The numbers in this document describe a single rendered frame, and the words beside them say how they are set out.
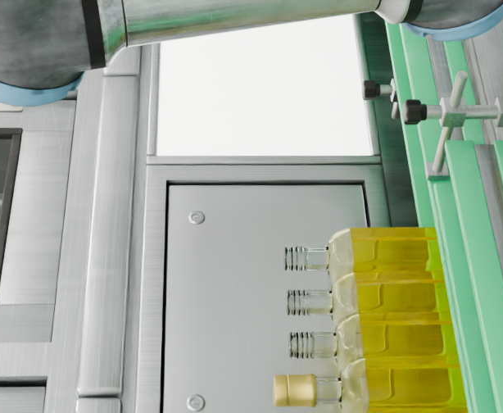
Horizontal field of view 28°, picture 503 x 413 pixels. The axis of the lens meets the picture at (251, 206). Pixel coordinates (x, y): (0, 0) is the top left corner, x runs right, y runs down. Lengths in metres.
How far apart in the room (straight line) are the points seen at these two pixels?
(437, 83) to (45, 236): 0.57
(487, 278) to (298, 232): 0.40
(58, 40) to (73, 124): 0.71
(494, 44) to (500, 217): 0.36
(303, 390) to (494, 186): 0.30
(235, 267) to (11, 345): 0.30
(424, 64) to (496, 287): 0.43
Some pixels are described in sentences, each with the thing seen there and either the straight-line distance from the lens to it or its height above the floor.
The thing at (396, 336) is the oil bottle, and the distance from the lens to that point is 1.14.
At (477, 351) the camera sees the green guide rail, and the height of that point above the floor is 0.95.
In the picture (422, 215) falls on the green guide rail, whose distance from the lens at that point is 1.32.
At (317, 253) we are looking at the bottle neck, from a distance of 1.20.
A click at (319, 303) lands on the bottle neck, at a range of 1.17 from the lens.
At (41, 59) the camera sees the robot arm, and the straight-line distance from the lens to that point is 0.90.
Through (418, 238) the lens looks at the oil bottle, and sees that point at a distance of 1.22.
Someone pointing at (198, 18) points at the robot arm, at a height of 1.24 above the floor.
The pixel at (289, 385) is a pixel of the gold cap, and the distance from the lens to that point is 1.10.
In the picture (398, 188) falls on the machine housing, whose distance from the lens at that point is 1.51.
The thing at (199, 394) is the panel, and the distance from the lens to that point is 1.26.
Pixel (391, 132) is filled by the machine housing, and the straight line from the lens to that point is 1.58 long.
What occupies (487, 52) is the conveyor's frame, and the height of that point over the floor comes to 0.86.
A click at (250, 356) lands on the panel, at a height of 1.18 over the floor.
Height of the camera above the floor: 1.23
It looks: 2 degrees down
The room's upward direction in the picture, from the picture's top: 90 degrees counter-clockwise
